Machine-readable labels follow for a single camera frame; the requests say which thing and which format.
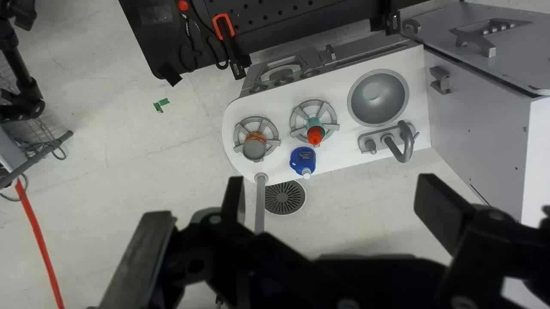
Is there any grey dome knob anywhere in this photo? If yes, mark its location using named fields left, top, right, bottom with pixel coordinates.
left=347, top=71, right=409, bottom=127

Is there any grey lever handle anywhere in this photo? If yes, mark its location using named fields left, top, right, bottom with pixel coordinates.
left=357, top=120, right=419, bottom=163

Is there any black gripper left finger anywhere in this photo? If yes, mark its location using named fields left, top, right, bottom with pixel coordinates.
left=98, top=211, right=175, bottom=309

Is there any grey hinge bracket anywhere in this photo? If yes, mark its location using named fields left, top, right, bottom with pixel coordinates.
left=240, top=45, right=398, bottom=96

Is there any grey left valve wheel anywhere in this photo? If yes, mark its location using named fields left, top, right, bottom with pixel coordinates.
left=233, top=115, right=280, bottom=162

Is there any blue faucet nozzle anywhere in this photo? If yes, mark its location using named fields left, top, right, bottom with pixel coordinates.
left=288, top=146, right=316, bottom=177

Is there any grey white cabinet box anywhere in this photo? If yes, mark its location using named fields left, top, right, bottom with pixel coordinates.
left=402, top=2, right=550, bottom=227

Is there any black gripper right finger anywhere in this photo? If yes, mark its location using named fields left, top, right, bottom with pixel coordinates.
left=414, top=174, right=476, bottom=254

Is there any grey valve wheel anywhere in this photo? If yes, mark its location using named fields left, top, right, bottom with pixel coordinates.
left=288, top=100, right=340, bottom=143
left=233, top=115, right=280, bottom=162

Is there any grey right valve wheel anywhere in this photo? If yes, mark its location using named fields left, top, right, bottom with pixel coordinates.
left=288, top=100, right=340, bottom=143

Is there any black tripod stand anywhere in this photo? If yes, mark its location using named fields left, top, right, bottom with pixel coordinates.
left=0, top=0, right=44, bottom=122

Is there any grey metal bracket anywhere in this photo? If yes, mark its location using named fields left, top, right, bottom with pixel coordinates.
left=0, top=129, right=74, bottom=189

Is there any grey vertical rod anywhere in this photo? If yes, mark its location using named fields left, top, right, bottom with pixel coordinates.
left=254, top=174, right=268, bottom=234

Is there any green tape mark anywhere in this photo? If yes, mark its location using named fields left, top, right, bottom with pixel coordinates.
left=153, top=98, right=170, bottom=114

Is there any grey round drain grate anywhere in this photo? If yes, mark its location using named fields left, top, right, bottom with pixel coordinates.
left=264, top=180, right=306, bottom=215

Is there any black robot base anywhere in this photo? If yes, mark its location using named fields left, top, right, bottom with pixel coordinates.
left=118, top=0, right=426, bottom=86

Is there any orange cable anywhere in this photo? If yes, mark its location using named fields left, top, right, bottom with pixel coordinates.
left=13, top=179, right=67, bottom=309

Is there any white faucet base panel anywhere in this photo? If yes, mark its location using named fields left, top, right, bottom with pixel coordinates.
left=221, top=47, right=431, bottom=184

